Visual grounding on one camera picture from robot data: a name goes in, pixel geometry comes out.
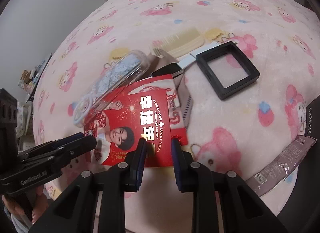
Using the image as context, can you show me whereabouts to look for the cluttered side shelf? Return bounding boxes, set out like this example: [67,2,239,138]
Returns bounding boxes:
[17,53,53,103]

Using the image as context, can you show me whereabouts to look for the grey snack packet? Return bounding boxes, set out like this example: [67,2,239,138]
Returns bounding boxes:
[246,135,318,197]

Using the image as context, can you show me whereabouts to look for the white strap smartwatch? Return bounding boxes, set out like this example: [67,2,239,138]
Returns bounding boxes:
[151,43,222,78]

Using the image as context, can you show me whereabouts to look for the black square display frame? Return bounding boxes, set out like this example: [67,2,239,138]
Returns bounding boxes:
[196,41,260,101]

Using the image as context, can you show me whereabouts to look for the person's left hand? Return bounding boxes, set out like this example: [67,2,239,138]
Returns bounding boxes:
[1,187,50,226]

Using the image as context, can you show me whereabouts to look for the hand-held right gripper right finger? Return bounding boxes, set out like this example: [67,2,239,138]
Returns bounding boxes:
[171,138,290,233]

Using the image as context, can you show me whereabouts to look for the beige comb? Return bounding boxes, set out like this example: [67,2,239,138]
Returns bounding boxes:
[150,27,205,58]

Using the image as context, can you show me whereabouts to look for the person's left forearm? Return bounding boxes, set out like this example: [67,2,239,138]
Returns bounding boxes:
[2,208,33,232]

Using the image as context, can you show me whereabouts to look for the pink printed blanket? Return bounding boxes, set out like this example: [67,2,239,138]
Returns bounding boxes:
[32,0,320,233]

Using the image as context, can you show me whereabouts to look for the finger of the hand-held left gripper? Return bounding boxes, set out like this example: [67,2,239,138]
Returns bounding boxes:
[18,133,85,159]
[17,136,97,173]

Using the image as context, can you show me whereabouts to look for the red printed paper packet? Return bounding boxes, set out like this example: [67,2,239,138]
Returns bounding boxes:
[84,74,188,168]

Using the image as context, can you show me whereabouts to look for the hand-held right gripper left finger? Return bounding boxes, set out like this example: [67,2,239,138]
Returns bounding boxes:
[29,138,148,233]

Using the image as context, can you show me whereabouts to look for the clear phone case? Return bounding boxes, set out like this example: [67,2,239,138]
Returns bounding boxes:
[72,50,150,126]

